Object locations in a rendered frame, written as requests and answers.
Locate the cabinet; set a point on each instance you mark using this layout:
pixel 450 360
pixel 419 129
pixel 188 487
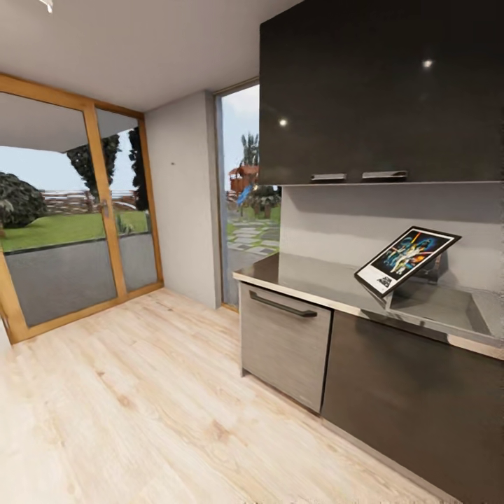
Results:
pixel 382 92

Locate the poster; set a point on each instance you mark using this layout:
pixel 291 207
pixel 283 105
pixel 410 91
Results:
pixel 403 258

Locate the door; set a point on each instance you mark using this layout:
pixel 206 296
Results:
pixel 78 229

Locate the dishwasher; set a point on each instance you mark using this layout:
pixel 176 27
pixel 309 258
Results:
pixel 285 341

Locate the drop in sink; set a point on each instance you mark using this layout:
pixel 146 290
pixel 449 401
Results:
pixel 479 314

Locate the fixed window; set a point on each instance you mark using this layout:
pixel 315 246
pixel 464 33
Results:
pixel 249 215

